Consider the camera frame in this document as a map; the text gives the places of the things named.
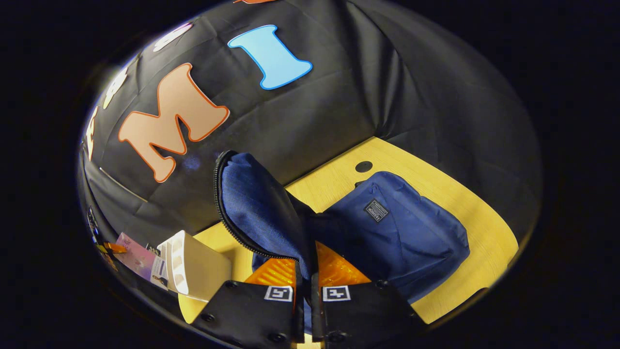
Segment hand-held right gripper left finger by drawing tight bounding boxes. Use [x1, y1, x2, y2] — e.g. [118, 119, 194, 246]
[191, 258, 306, 349]

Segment pink book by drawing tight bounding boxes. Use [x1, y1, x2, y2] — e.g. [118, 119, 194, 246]
[115, 233, 170, 290]

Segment blue schoolbag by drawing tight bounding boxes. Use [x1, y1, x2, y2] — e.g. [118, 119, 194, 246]
[214, 150, 471, 335]

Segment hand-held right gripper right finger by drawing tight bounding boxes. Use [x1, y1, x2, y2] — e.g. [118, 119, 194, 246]
[310, 241, 428, 349]

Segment black backdrop cloth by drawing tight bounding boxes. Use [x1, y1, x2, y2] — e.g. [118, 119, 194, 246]
[77, 0, 543, 311]

